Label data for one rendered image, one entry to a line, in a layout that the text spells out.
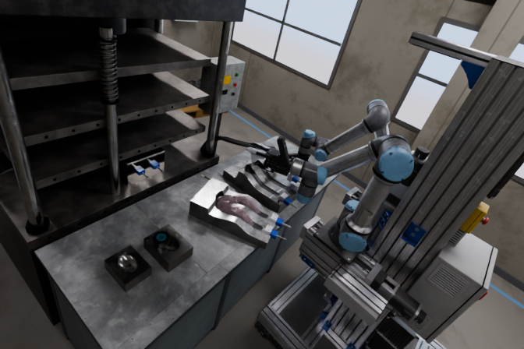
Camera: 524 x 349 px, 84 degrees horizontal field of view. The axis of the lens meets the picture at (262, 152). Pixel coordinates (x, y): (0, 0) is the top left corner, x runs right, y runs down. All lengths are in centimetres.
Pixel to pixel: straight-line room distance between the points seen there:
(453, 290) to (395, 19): 277
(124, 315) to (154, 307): 12
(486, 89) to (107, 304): 172
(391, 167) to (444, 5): 258
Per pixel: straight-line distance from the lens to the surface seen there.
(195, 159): 230
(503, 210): 378
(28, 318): 254
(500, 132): 138
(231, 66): 228
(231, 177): 207
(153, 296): 153
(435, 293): 169
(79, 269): 165
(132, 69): 173
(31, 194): 170
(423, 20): 359
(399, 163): 115
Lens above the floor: 211
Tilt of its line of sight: 32 degrees down
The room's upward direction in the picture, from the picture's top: 15 degrees clockwise
